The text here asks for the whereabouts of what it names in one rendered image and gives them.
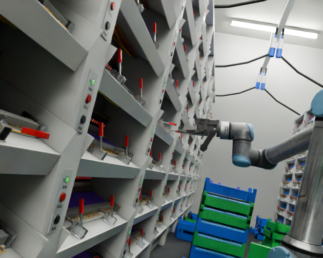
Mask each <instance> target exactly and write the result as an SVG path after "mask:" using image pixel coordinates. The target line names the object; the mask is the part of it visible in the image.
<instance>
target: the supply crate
mask: <svg viewBox="0 0 323 258"><path fill-rule="evenodd" d="M204 191H208V192H212V193H215V194H219V195H223V196H228V197H232V198H236V199H241V200H245V201H249V202H253V203H254V202H255V197H256V192H257V189H253V192H252V188H249V189H248V191H245V190H241V189H236V188H232V187H227V186H223V185H218V184H215V183H210V178H206V179H205V184H204Z"/></svg>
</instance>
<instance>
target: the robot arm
mask: <svg viewBox="0 0 323 258"><path fill-rule="evenodd" d="M311 111H312V113H313V115H314V116H315V120H314V126H312V127H310V128H307V129H305V130H303V131H301V132H299V133H297V134H295V135H293V136H291V137H289V138H287V139H285V140H283V141H281V142H279V143H277V144H275V145H273V146H271V147H268V148H266V149H264V150H261V149H257V148H252V147H251V141H253V140H254V127H253V124H251V123H246V122H245V123H241V122H222V121H221V122H220V123H219V120H210V119H204V118H198V119H197V122H196V126H197V127H196V128H195V127H194V126H191V125H190V123H189V122H185V125H184V128H183V129H182V130H177V131H178V132H180V133H182V134H188V135H198V136H207V138H206V140H205V141H204V143H203V144H202V145H201V146H200V150H201V151H202V152H204V151H206V150H207V148H208V145H209V144H210V142H211V141H212V139H213V138H214V136H215V135H216V137H219V136H220V139H227V140H233V146H232V163H233V164H234V165H235V166H238V167H249V166H255V167H259V168H263V169H269V170H271V169H274V168H275V167H276V166H277V164H278V163H279V162H281V161H283V160H286V159H288V158H291V157H293V156H295V155H298V154H300V153H302V152H305V151H307V150H308V154H307V158H306V162H305V166H304V171H303V174H302V179H301V183H300V187H299V191H298V196H297V200H296V204H295V209H294V213H293V218H292V222H291V226H290V230H289V233H288V234H287V235H286V236H284V237H282V238H281V243H280V246H276V247H273V248H272V249H271V250H270V251H269V253H268V255H267V258H323V245H321V242H322V237H323V89H321V90H320V91H319V92H317V93H316V95H315V96H314V97H313V99H312V102H311ZM214 128H216V129H215V130H214ZM196 129H197V130H196ZM216 133H217V134H216Z"/></svg>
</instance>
